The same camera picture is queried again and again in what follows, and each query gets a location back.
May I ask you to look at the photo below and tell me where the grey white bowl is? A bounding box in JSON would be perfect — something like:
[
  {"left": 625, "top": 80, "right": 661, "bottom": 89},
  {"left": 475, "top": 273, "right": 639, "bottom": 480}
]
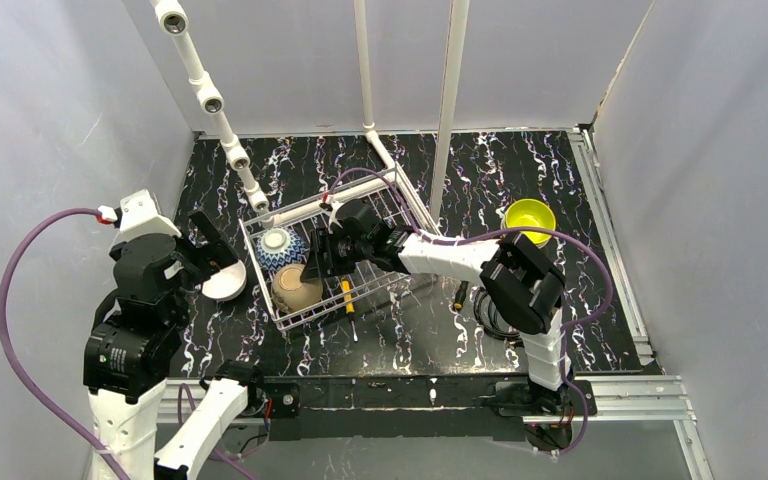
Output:
[{"left": 201, "top": 261, "right": 247, "bottom": 302}]

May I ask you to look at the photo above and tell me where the white bowl brown rim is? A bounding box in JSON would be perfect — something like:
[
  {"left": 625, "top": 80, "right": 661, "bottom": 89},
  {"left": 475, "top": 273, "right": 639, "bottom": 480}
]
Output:
[{"left": 271, "top": 264, "right": 324, "bottom": 314}]

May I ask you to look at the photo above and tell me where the red patterned blue bowl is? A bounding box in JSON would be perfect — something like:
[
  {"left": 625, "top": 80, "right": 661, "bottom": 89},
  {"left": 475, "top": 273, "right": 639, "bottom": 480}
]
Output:
[{"left": 255, "top": 227, "right": 308, "bottom": 274}]

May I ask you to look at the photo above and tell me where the yellow green bowl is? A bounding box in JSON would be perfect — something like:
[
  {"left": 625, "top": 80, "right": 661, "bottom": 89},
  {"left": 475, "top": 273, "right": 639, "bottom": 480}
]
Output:
[{"left": 502, "top": 199, "right": 557, "bottom": 230}]

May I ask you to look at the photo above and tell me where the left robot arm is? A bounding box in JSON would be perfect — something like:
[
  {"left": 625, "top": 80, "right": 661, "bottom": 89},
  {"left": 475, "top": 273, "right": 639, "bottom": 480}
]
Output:
[{"left": 83, "top": 210, "right": 263, "bottom": 479}]

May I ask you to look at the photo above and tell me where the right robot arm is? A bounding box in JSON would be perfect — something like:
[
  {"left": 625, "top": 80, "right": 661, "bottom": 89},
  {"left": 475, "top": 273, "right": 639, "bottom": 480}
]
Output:
[{"left": 301, "top": 199, "right": 571, "bottom": 391}]

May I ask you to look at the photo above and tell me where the white vertical pole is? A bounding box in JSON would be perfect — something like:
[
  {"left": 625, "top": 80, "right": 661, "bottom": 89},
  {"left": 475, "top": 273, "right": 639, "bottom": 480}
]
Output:
[{"left": 429, "top": 0, "right": 471, "bottom": 226}]

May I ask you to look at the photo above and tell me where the white wire dish rack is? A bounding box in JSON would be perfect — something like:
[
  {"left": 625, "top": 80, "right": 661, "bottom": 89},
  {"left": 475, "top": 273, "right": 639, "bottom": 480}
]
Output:
[{"left": 240, "top": 166, "right": 436, "bottom": 333}]

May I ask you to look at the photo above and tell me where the yellow handled screwdriver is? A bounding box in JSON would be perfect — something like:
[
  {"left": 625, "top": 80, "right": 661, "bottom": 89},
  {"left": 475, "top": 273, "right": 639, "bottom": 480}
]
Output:
[{"left": 340, "top": 278, "right": 359, "bottom": 343}]

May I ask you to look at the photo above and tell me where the black orange handled screwdriver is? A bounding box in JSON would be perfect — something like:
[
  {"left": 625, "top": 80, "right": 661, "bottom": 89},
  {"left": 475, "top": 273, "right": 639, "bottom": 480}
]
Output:
[{"left": 452, "top": 281, "right": 470, "bottom": 311}]

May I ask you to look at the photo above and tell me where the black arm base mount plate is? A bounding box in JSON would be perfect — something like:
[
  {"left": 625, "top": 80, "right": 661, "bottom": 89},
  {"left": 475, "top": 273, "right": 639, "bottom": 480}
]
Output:
[{"left": 248, "top": 374, "right": 598, "bottom": 441}]

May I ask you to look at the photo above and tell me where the coiled black cable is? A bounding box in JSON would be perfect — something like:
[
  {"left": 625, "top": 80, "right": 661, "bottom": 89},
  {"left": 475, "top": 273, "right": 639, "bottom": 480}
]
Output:
[{"left": 473, "top": 288, "right": 524, "bottom": 344}]

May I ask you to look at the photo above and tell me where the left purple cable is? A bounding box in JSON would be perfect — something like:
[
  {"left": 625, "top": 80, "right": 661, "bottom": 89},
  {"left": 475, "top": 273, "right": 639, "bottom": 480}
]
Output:
[{"left": 0, "top": 207, "right": 134, "bottom": 480}]

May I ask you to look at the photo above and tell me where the purple cable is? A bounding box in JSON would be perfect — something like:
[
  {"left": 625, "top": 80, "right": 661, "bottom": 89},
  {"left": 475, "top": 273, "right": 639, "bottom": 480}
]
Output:
[
  {"left": 328, "top": 166, "right": 616, "bottom": 458},
  {"left": 0, "top": 207, "right": 134, "bottom": 480}
]

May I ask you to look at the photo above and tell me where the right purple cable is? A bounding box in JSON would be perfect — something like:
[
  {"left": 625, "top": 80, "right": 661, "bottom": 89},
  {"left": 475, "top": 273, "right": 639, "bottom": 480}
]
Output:
[{"left": 328, "top": 166, "right": 616, "bottom": 458}]

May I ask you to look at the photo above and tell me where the white pvc pipe frame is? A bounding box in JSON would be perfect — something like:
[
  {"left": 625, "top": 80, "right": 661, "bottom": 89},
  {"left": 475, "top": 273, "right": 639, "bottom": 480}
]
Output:
[{"left": 133, "top": 1, "right": 390, "bottom": 211}]

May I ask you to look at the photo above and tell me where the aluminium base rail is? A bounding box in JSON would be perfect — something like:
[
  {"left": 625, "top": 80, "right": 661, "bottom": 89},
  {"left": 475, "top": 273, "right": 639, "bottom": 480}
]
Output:
[{"left": 85, "top": 374, "right": 717, "bottom": 480}]

